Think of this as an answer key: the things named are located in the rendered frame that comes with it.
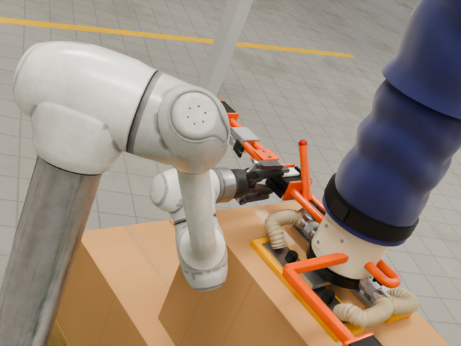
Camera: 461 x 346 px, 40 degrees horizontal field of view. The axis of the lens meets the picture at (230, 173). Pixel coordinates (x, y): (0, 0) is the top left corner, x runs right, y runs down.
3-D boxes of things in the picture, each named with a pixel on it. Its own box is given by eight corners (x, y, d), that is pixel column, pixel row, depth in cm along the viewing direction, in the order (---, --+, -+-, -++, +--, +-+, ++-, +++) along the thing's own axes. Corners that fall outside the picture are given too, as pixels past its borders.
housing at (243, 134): (255, 152, 184) (261, 139, 182) (237, 153, 180) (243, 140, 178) (241, 139, 189) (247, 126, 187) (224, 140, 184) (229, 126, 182)
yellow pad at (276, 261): (363, 333, 148) (372, 318, 146) (335, 343, 142) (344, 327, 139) (276, 239, 169) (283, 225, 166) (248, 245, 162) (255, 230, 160)
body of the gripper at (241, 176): (224, 161, 158) (252, 159, 164) (213, 189, 162) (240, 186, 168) (241, 179, 153) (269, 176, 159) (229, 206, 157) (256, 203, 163)
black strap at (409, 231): (429, 235, 151) (438, 222, 149) (368, 248, 136) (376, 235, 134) (365, 180, 165) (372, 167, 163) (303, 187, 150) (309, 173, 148)
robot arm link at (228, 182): (193, 189, 159) (211, 187, 163) (213, 212, 153) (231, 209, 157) (205, 160, 154) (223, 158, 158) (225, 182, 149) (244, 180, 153)
